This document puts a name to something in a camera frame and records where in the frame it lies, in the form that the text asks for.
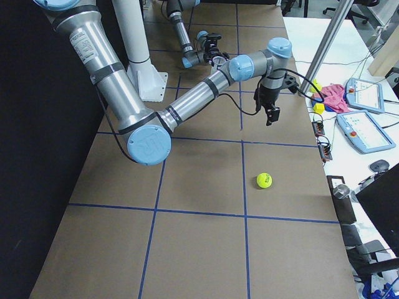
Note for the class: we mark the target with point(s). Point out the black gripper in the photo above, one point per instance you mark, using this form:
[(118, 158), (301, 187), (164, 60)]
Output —
[(269, 100), (214, 52)]

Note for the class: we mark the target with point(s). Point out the pink cloth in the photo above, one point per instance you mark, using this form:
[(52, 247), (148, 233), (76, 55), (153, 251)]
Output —
[(334, 98)]

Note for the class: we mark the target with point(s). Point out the lower teach pendant tablet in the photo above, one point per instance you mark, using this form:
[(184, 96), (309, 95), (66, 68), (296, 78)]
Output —
[(363, 132)]

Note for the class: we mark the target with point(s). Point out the black computer mouse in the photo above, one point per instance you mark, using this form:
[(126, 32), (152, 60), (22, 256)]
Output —
[(379, 166)]

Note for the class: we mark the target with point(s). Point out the silver metal cylinder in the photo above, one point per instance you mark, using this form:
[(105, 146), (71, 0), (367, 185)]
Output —
[(341, 191)]

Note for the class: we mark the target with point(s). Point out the black monitor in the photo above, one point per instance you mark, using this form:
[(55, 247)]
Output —
[(380, 202)]

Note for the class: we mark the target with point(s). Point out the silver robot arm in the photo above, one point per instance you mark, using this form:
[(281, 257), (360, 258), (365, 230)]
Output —
[(128, 88), (191, 55)]

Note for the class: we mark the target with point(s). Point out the black power adapter board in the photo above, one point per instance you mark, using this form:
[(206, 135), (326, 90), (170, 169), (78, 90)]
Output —
[(325, 151), (318, 128)]

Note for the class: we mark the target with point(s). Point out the yellow toy block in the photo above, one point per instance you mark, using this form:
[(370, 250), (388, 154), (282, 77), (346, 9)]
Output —
[(319, 108)]

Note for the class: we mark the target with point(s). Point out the yellow Roland Garros tennis ball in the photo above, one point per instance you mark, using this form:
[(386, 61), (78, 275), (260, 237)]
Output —
[(264, 180)]

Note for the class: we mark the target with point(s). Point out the white pedestal column base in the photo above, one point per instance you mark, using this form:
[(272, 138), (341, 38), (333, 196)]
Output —
[(148, 82)]

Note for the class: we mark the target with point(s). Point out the aluminium frame post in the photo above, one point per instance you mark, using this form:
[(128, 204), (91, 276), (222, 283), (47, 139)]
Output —
[(327, 40)]

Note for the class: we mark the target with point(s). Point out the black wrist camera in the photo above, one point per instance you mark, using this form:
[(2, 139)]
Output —
[(213, 38), (290, 83)]

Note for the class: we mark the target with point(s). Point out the teach pendant tablet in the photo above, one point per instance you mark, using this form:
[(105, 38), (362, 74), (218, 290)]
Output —
[(362, 94), (363, 132)]

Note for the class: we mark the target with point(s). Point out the blue toy block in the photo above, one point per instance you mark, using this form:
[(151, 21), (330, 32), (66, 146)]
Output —
[(317, 100)]

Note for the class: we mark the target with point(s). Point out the white blue tennis ball can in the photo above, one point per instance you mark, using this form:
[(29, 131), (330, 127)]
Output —
[(219, 61)]

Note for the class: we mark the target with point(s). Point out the spare yellow tennis ball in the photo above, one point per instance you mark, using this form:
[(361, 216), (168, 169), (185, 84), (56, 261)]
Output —
[(315, 86)]

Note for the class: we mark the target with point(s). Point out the upper teach pendant tablet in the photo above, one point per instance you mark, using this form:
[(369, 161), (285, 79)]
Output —
[(362, 94)]

